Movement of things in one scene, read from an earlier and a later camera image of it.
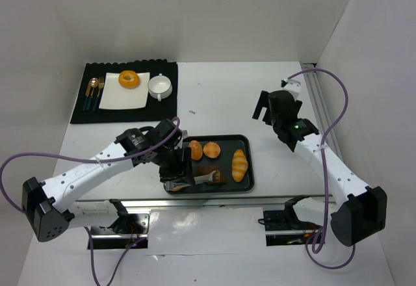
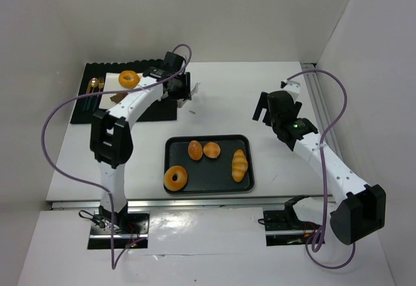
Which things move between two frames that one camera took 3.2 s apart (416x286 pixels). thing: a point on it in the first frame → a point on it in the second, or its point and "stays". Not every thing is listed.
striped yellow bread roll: x=240 y=164 stays
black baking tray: x=228 y=143 stays
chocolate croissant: x=217 y=178 → x=119 y=97
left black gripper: x=177 y=173 → x=186 y=85
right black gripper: x=266 y=104 stays
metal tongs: x=171 y=186 → x=182 y=101
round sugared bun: x=196 y=150 stays
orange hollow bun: x=129 y=79 stays
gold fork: x=101 y=82 stays
